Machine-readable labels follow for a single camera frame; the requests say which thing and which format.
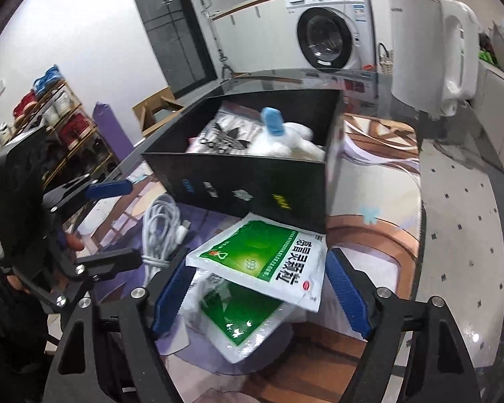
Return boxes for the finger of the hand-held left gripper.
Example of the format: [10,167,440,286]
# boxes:
[42,176,133,216]
[58,248,144,308]

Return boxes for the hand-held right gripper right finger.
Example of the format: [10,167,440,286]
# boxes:
[325,248,478,403]

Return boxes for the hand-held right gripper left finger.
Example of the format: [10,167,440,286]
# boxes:
[46,255,196,403]

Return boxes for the green and white medicine packet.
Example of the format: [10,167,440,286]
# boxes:
[185,213,329,314]

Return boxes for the printed clear plastic bag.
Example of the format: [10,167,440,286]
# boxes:
[187,109,270,154]

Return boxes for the black storage box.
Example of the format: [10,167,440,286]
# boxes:
[140,76,345,234]

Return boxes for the zip bag with white coil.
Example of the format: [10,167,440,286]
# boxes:
[250,132,327,161]

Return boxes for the white soft cloth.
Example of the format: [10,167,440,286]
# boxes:
[281,121,317,144]

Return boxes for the person's left hand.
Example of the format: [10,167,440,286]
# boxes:
[63,233,85,253]

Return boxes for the wooden shoe rack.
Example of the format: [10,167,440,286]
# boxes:
[0,84,119,190]

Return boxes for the purple yoga mat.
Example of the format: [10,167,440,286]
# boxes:
[92,101,137,163]

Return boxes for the cardboard box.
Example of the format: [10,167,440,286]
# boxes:
[132,87,186,137]

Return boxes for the dark glass door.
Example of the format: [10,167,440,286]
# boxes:
[124,0,219,98]

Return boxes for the mop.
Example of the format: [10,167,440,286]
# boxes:
[198,0,236,81]

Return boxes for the white kitchen counter cabinet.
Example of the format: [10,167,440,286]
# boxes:
[210,0,304,79]

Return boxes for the grey sofa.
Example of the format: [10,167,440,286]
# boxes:
[472,56,504,194]

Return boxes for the wicker basket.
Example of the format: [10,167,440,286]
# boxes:
[377,43,395,76]

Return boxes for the white electric kettle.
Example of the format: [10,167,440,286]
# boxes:
[388,0,480,118]

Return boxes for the white washing machine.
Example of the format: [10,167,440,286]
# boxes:
[285,0,377,72]

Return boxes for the white cable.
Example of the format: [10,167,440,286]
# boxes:
[142,195,193,270]

